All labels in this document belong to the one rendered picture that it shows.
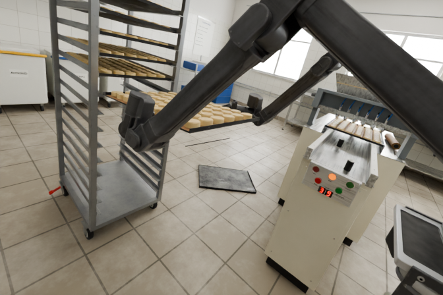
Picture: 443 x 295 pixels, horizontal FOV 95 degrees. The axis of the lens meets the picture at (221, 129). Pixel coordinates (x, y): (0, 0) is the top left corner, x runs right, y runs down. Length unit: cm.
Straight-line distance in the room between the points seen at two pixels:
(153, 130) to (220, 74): 21
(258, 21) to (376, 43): 16
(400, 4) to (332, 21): 502
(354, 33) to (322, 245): 122
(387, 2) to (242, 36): 509
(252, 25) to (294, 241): 130
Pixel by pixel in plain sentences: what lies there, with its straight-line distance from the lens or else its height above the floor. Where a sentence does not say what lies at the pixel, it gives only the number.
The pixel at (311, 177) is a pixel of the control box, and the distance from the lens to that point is 121.
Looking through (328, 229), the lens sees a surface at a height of 51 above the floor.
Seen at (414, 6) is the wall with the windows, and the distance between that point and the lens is 535.
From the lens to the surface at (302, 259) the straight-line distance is 152.
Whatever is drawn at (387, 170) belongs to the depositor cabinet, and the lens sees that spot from 191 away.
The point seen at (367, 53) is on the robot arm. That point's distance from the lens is 34.
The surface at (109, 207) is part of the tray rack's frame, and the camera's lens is 164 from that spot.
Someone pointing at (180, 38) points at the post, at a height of 129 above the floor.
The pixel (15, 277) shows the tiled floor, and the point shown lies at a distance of 163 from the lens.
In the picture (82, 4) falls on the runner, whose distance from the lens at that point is 126.
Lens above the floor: 125
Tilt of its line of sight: 20 degrees down
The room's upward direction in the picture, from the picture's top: 13 degrees clockwise
